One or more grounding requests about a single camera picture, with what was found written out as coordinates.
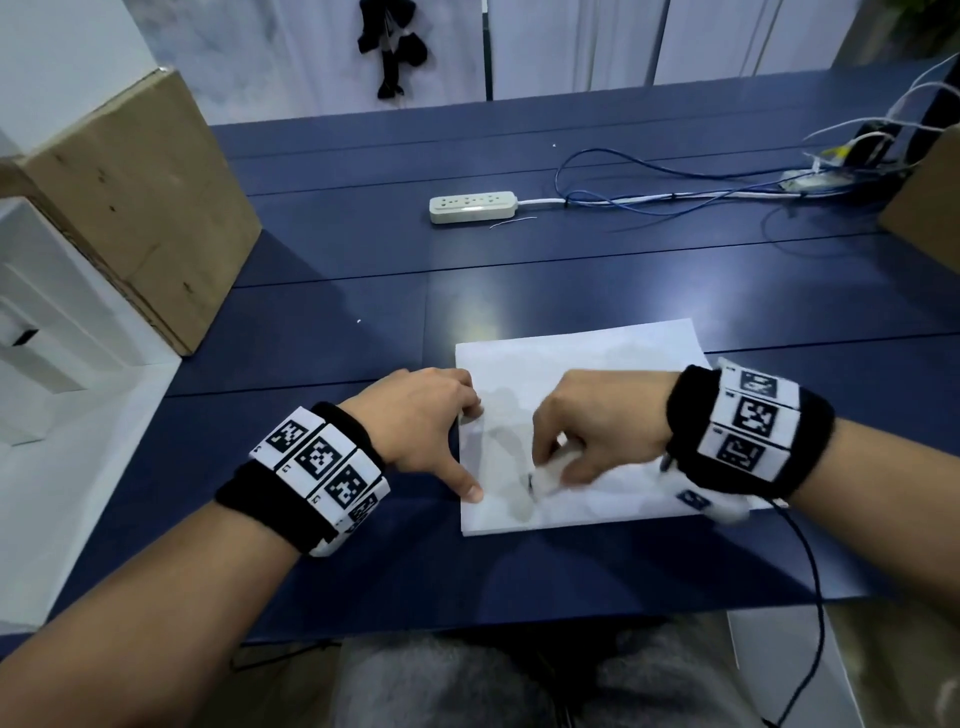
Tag person's right hand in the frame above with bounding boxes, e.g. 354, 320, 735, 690
530, 367, 681, 489

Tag person's left hand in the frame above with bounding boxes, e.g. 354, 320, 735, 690
337, 367, 486, 504

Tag white power strip cable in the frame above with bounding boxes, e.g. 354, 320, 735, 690
516, 187, 815, 207

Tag person's grey trousers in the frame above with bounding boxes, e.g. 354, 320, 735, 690
328, 613, 762, 728

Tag thin blue cable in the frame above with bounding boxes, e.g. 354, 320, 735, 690
553, 147, 912, 234

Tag bundle of white cables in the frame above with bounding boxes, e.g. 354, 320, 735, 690
801, 51, 960, 170

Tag person's left forearm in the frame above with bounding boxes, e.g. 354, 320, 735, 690
0, 501, 303, 728

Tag white power strip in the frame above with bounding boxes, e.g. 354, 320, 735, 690
429, 190, 519, 226

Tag small white marker pen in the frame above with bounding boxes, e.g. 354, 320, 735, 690
528, 442, 594, 501

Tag person's right forearm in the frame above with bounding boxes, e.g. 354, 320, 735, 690
783, 417, 960, 624

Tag black hanging straps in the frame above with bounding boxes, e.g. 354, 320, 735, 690
356, 0, 430, 101

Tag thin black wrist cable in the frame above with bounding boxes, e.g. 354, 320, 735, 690
761, 495, 828, 728

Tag large cardboard box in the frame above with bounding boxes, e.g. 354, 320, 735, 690
0, 66, 264, 358

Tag stack of white paper sheets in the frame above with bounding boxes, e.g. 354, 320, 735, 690
455, 318, 775, 538

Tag black device with cables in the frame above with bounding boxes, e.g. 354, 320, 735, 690
843, 118, 912, 170

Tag black wristband with marker tiles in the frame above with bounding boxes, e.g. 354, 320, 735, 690
663, 357, 837, 527
215, 402, 392, 560

